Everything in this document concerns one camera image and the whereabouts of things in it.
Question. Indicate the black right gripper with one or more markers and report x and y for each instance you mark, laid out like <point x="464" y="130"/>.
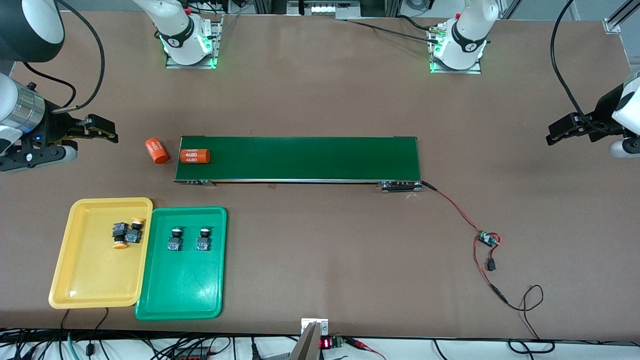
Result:
<point x="51" y="129"/>

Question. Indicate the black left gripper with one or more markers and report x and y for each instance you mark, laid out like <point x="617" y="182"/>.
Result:
<point x="598" y="120"/>

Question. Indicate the orange cylinder with white print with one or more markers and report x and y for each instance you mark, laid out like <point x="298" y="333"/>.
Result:
<point x="195" y="156"/>
<point x="157" y="151"/>

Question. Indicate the yellow cap push button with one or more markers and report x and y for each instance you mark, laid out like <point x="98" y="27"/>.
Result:
<point x="119" y="231"/>
<point x="133" y="236"/>

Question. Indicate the green cap push button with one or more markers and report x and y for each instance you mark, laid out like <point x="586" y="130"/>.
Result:
<point x="202" y="244"/>
<point x="174" y="244"/>

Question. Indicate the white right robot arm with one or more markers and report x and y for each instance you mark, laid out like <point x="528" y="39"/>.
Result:
<point x="182" y="35"/>

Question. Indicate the small green circuit board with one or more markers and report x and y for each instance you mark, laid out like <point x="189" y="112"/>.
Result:
<point x="487" y="239"/>

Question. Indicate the yellow plastic tray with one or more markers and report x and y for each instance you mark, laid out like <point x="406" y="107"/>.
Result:
<point x="90" y="280"/>

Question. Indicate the small black plug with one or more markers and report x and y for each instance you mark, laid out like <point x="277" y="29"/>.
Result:
<point x="491" y="265"/>

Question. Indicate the green plastic tray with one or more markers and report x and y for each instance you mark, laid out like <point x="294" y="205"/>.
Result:
<point x="182" y="285"/>

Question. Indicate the green conveyor belt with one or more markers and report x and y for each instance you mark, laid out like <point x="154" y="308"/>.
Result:
<point x="325" y="160"/>

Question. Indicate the red power strip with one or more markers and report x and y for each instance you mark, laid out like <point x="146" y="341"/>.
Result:
<point x="192" y="356"/>

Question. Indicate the silver lit device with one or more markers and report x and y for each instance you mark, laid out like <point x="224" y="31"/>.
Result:
<point x="322" y="9"/>

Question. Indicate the red clip lead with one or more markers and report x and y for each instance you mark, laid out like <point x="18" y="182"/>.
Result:
<point x="365" y="346"/>

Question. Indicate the red digit display module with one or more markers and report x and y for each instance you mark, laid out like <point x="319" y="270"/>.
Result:
<point x="327" y="343"/>

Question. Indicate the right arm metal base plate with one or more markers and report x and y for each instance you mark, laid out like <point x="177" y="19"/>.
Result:
<point x="172" y="64"/>

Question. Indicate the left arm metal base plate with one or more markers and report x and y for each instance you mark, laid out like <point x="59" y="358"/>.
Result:
<point x="475" y="70"/>

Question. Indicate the aluminium frame profile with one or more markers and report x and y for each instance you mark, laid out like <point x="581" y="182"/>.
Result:
<point x="620" y="15"/>

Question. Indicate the metal mounting bracket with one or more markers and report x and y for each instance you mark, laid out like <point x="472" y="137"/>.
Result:
<point x="312" y="340"/>

